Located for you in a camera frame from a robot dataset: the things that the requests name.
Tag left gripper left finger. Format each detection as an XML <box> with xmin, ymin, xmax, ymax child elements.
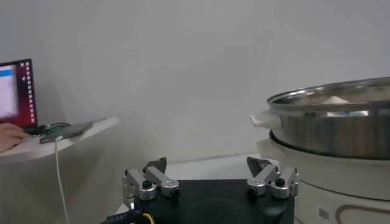
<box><xmin>121</xmin><ymin>156</ymin><xmax>180</xmax><ymax>211</ymax></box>

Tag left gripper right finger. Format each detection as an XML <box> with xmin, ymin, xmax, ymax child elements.
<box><xmin>246</xmin><ymin>156</ymin><xmax>301</xmax><ymax>200</ymax></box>

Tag perforated steel steamer basket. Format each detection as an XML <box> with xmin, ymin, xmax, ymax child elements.
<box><xmin>249</xmin><ymin>76</ymin><xmax>390</xmax><ymax>161</ymax></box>

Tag bare person hand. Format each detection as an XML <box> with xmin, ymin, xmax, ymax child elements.
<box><xmin>0</xmin><ymin>122</ymin><xmax>30</xmax><ymax>153</ymax></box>

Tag cream electric cooker base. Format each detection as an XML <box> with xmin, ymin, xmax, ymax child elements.
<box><xmin>255</xmin><ymin>138</ymin><xmax>390</xmax><ymax>224</ymax></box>

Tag black smartphone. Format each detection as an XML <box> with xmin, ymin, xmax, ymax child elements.
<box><xmin>39</xmin><ymin>121</ymin><xmax>94</xmax><ymax>144</ymax></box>

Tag white side table with laptop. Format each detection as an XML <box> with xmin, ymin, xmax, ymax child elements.
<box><xmin>0</xmin><ymin>117</ymin><xmax>120</xmax><ymax>162</ymax></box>

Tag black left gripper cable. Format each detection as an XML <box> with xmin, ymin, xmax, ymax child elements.
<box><xmin>102</xmin><ymin>209</ymin><xmax>155</xmax><ymax>224</ymax></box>

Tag white charging cable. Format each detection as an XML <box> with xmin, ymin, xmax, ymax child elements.
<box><xmin>54</xmin><ymin>136</ymin><xmax>70</xmax><ymax>224</ymax></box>

